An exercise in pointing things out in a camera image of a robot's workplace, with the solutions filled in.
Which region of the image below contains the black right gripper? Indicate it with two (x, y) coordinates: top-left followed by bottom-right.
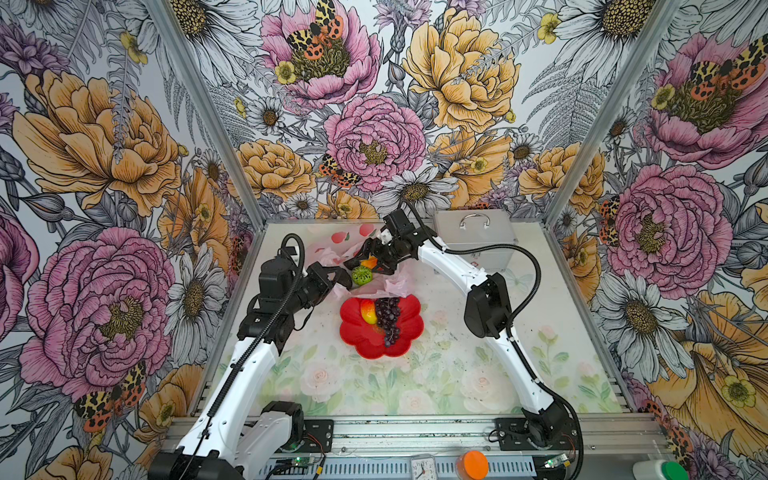
(354, 235), (406, 275)

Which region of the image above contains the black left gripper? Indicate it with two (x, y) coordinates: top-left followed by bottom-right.
(286, 262), (343, 312)

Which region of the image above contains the red chili pepper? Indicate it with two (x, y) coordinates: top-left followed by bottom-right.
(360, 256), (378, 270)

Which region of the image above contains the green spiky round fruit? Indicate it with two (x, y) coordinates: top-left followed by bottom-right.
(351, 265), (373, 286)

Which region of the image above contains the pink plastic bag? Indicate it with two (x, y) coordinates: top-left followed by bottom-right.
(306, 223), (415, 299)

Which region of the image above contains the red yellow peach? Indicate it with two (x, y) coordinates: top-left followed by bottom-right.
(360, 299), (378, 325)

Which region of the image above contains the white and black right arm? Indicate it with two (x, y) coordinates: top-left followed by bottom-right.
(343, 208), (582, 449)

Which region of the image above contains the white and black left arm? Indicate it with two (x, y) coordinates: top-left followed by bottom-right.
(148, 233), (351, 479)

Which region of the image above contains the dark grape bunch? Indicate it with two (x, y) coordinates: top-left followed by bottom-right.
(374, 297), (401, 347)

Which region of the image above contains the red flower-shaped plate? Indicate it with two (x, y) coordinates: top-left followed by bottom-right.
(340, 295), (424, 360)

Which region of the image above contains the silver metal case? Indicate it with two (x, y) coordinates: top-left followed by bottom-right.
(434, 210), (518, 273)

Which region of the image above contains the small white timer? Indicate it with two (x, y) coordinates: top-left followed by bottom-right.
(410, 455), (438, 480)

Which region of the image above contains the orange round button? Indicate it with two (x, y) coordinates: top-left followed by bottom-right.
(455, 450), (490, 480)

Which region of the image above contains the green capped white bottle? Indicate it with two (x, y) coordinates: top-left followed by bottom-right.
(632, 460), (690, 480)

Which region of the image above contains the black corrugated left cable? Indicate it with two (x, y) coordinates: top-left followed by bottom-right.
(179, 233), (305, 480)

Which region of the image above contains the black corrugated cable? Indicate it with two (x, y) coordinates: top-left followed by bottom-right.
(404, 203), (586, 480)
(179, 233), (305, 480)

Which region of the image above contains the black corrugated right cable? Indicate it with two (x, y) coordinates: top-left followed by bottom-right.
(404, 203), (586, 480)

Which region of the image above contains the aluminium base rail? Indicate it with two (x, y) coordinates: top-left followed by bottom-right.
(253, 413), (674, 479)

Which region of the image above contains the aluminium corner post left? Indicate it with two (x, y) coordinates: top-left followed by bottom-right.
(147, 1), (266, 233)

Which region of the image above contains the aluminium corner post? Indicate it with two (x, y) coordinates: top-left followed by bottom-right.
(541, 0), (682, 227)
(147, 1), (266, 233)

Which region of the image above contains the aluminium corner post right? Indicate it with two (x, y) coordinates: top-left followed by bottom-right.
(541, 0), (682, 227)

